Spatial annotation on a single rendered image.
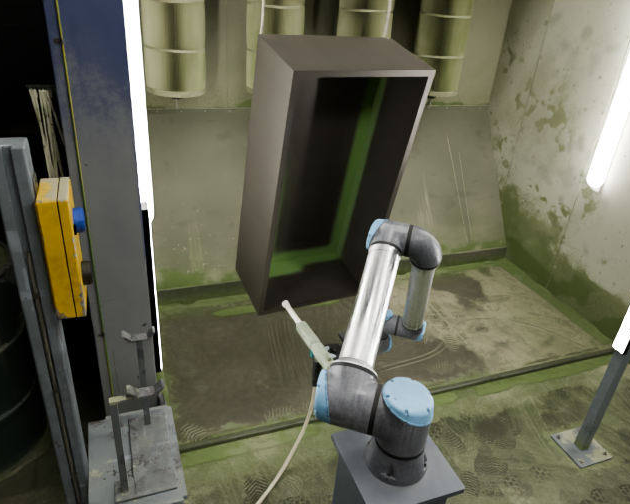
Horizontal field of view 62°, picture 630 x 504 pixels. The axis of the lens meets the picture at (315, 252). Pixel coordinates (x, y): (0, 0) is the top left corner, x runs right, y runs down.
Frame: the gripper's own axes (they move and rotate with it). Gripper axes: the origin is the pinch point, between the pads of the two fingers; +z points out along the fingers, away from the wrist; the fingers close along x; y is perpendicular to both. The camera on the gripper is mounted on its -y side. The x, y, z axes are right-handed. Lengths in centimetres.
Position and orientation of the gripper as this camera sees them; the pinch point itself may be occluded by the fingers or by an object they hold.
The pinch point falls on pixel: (316, 356)
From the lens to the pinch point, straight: 227.1
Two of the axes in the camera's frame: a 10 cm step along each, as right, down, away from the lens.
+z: -8.8, 1.4, -4.5
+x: -4.5, -4.9, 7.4
